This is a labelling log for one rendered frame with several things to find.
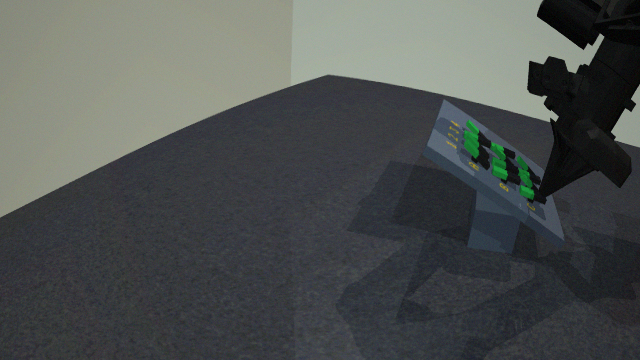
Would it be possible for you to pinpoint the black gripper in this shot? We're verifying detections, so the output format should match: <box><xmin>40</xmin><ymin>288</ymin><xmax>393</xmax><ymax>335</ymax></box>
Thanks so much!
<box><xmin>539</xmin><ymin>58</ymin><xmax>636</xmax><ymax>197</ymax></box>

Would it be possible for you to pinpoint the grey switch panel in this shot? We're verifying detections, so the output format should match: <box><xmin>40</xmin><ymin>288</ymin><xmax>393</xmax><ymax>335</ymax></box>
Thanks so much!
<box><xmin>422</xmin><ymin>100</ymin><xmax>566</xmax><ymax>254</ymax></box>

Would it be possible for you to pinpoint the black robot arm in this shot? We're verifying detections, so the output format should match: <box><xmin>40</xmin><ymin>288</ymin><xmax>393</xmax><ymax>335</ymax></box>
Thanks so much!
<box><xmin>527</xmin><ymin>0</ymin><xmax>640</xmax><ymax>115</ymax></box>

